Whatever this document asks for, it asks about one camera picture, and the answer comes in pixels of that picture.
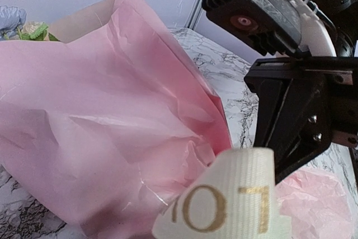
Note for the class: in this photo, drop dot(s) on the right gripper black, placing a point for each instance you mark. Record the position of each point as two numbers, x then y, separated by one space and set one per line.
304 106

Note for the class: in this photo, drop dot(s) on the pink wrapping paper sheet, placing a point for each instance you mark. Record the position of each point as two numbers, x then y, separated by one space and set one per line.
118 133

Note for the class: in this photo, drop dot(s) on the blue white fake flower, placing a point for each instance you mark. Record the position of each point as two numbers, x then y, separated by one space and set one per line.
12 19

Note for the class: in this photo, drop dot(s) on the pink rose fake flower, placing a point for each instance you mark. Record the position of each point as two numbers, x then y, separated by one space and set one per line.
36 31

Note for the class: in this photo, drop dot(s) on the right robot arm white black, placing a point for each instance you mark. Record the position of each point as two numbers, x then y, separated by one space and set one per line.
340 19

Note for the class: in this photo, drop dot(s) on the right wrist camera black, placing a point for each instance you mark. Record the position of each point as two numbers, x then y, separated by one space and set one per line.
288 27

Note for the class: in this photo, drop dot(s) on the right aluminium frame post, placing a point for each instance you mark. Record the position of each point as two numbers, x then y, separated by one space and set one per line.
194 15

